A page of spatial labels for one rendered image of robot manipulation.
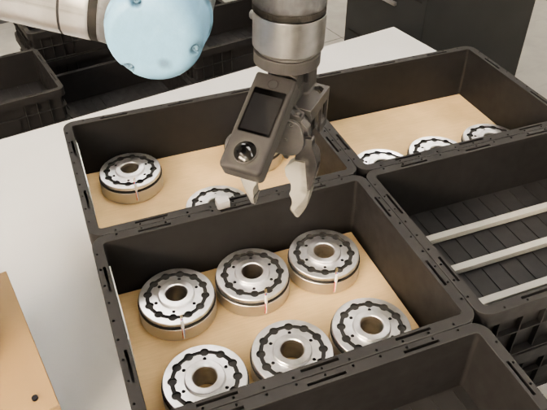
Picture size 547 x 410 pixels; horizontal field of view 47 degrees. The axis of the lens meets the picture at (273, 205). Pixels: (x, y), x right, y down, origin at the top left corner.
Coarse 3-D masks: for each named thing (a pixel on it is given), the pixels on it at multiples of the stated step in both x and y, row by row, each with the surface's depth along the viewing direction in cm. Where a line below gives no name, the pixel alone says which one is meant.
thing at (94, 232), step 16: (208, 96) 111; (224, 96) 111; (128, 112) 107; (144, 112) 107; (64, 128) 103; (336, 144) 100; (80, 160) 97; (80, 176) 94; (320, 176) 94; (336, 176) 94; (80, 192) 91; (272, 192) 91; (192, 208) 88; (208, 208) 88; (96, 224) 85; (128, 224) 85; (144, 224) 85
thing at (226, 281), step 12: (240, 252) 91; (252, 252) 91; (264, 252) 91; (228, 264) 90; (276, 264) 90; (216, 276) 87; (228, 276) 88; (276, 276) 87; (288, 276) 88; (228, 288) 86; (240, 288) 86; (252, 288) 86; (264, 288) 86; (276, 288) 86; (240, 300) 84; (252, 300) 84; (264, 300) 84
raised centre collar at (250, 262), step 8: (240, 264) 88; (248, 264) 89; (256, 264) 89; (264, 264) 88; (240, 272) 87; (264, 272) 87; (240, 280) 86; (248, 280) 86; (256, 280) 86; (264, 280) 86
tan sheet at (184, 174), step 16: (160, 160) 114; (176, 160) 114; (192, 160) 114; (208, 160) 114; (288, 160) 114; (96, 176) 110; (176, 176) 110; (192, 176) 110; (208, 176) 110; (224, 176) 110; (272, 176) 110; (96, 192) 107; (160, 192) 107; (176, 192) 107; (192, 192) 107; (96, 208) 103; (112, 208) 103; (128, 208) 103; (144, 208) 103; (160, 208) 103; (176, 208) 103; (112, 224) 100
